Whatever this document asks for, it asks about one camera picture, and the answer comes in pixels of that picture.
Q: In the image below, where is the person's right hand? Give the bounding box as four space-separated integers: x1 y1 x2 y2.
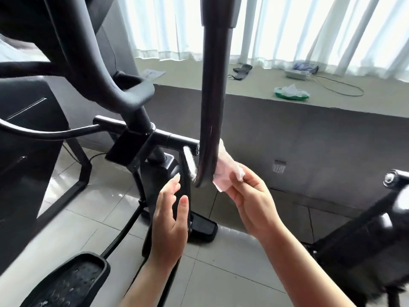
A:
225 163 286 241

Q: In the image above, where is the person's left hand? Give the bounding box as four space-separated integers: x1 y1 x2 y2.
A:
148 174 190 270

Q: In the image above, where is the white wet wipe sheet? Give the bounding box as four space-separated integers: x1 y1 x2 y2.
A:
212 139 247 193

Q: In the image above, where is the white green wet wipes pack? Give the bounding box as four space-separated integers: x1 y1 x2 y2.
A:
274 84 311 102

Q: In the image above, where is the person's right forearm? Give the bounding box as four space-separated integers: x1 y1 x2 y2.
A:
259 220 357 307

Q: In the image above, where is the blue wipes pack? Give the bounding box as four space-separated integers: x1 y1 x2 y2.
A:
293 61 320 75

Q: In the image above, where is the glossy black treadmill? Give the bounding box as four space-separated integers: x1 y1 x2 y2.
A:
0 76 94 276

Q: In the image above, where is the white flat paper sheet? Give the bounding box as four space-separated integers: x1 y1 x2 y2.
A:
141 68 166 82

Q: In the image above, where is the white curtain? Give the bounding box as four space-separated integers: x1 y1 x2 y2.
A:
118 0 409 84

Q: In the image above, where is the black fabric strap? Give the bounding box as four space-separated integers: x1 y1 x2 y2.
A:
228 63 254 81

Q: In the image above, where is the grey cable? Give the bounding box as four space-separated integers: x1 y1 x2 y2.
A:
308 73 366 98

